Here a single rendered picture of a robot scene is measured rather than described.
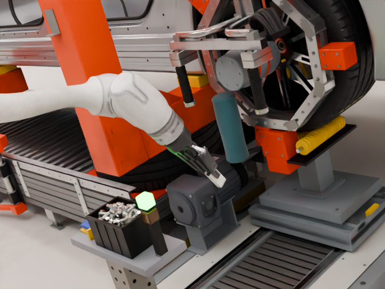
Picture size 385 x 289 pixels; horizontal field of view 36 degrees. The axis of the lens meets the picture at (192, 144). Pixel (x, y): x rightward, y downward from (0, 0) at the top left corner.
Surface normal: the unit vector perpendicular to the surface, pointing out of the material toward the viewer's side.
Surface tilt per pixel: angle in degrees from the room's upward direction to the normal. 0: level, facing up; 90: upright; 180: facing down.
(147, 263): 0
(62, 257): 0
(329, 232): 90
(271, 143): 90
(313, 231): 90
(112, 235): 90
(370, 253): 0
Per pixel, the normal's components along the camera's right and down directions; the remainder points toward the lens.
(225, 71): -0.69, 0.43
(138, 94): 0.47, 0.12
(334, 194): -0.25, -0.90
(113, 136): 0.68, 0.11
